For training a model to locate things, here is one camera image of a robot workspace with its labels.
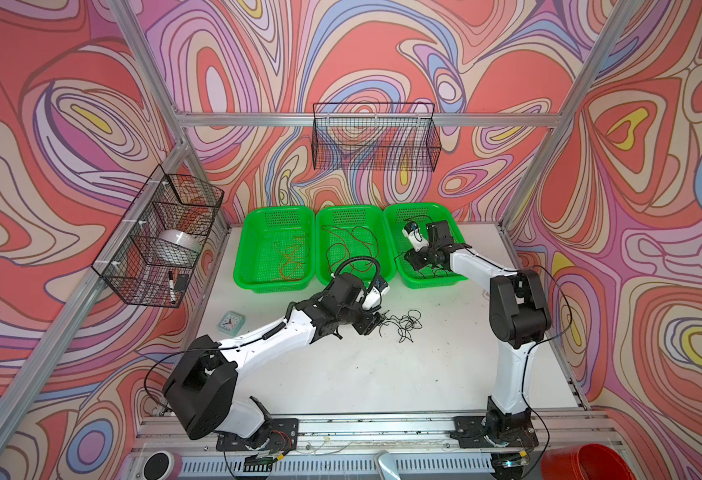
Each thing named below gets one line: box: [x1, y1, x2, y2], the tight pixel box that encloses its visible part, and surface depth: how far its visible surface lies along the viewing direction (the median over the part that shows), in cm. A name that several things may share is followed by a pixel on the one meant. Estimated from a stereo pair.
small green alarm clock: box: [216, 311, 246, 337], surface depth 93 cm
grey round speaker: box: [142, 450, 175, 480], surface depth 66 cm
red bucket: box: [540, 443, 637, 480], surface depth 61 cm
